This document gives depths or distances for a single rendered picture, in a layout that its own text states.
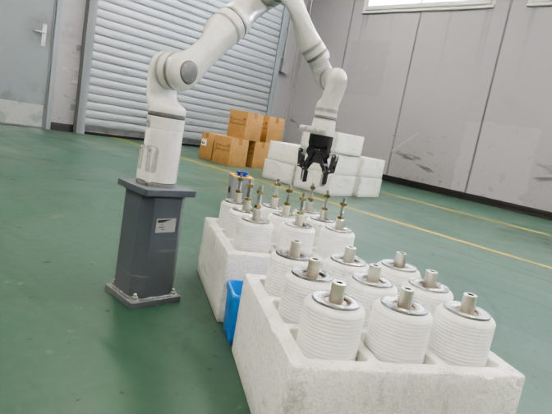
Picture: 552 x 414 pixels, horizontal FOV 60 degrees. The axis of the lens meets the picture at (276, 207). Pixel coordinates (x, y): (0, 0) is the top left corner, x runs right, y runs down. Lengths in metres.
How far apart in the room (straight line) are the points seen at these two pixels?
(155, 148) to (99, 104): 5.32
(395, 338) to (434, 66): 6.48
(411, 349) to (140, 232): 0.71
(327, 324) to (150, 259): 0.62
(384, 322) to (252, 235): 0.52
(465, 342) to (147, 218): 0.76
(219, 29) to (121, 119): 5.42
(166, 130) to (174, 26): 5.85
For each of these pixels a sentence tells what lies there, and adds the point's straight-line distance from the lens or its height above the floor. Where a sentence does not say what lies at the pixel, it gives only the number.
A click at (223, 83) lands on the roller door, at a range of 7.53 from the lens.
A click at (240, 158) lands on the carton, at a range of 5.24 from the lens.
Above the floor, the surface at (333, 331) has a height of 0.22.
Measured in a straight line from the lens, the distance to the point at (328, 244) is 1.29.
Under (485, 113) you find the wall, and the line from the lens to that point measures 6.71.
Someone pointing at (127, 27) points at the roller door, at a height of 1.38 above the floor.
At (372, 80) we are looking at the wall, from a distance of 7.61.
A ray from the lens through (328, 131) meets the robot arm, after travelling 1.49.
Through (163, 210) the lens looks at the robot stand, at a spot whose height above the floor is 0.25.
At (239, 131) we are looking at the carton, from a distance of 5.30.
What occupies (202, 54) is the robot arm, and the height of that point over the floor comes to 0.63.
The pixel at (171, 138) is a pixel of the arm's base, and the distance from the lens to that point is 1.21.
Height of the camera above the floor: 0.50
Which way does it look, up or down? 9 degrees down
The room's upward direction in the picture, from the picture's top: 10 degrees clockwise
